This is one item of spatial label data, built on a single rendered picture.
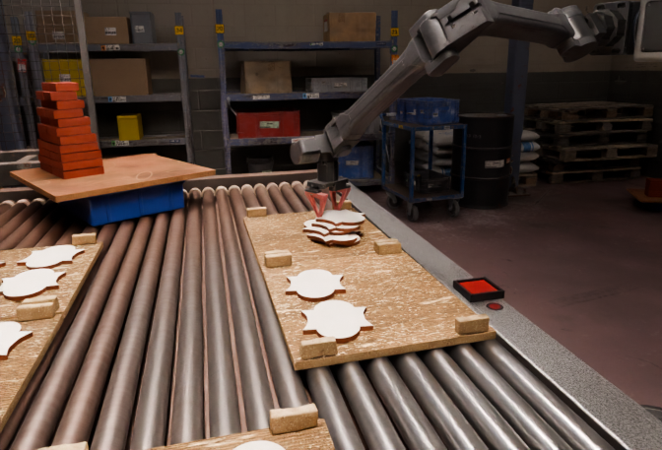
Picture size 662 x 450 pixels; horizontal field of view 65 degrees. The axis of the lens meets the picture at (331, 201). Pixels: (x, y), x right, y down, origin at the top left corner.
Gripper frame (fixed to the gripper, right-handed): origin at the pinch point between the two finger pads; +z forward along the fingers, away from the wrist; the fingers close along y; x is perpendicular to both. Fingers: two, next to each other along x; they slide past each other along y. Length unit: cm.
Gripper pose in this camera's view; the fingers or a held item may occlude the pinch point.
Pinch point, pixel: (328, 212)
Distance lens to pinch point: 140.7
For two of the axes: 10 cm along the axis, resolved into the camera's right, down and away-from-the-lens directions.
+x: 7.5, 1.7, -6.4
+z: 0.1, 9.7, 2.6
